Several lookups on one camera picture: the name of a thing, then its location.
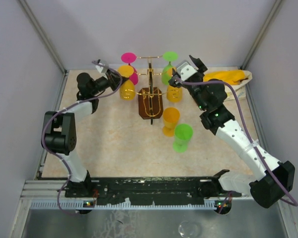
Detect purple cable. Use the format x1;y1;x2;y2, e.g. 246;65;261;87
175;77;298;215
41;60;124;216

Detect orange wine glass front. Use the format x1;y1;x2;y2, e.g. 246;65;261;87
118;65;136;101

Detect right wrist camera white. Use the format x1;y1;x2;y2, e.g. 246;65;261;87
176;60;197;81

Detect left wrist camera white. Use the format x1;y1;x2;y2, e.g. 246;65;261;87
92;59;110;75

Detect white cable duct strip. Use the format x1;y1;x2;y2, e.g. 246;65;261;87
29;199;221;209

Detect green wine glass front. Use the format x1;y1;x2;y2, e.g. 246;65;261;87
173;123;193;153

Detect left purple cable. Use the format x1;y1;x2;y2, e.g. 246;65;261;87
41;60;124;216

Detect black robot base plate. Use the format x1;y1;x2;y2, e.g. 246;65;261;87
65;176;228;206

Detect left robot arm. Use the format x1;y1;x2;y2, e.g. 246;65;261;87
41;68;127;197

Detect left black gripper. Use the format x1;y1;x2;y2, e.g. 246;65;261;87
91;68;129;96

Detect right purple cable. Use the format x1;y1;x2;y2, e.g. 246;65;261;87
175;77;298;215

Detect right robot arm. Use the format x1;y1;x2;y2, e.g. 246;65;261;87
169;57;298;208

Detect orange wine glass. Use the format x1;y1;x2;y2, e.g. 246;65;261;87
118;65;136;101
162;107;180;137
166;85;183;103

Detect yellow patterned cloth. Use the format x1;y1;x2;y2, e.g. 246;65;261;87
203;69;252;99

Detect green wine glass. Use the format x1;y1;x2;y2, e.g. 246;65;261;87
161;51;178;85
173;123;193;153

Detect green wine glass back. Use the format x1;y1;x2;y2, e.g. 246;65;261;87
161;51;178;85

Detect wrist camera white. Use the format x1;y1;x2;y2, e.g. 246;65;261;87
92;59;110;75
176;60;197;81

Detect pink wine glass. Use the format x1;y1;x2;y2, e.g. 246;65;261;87
121;52;139;85

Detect gold wire glass rack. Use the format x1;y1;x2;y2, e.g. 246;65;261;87
135;56;167;124

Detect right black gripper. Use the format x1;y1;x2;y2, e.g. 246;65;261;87
169;56;208;111

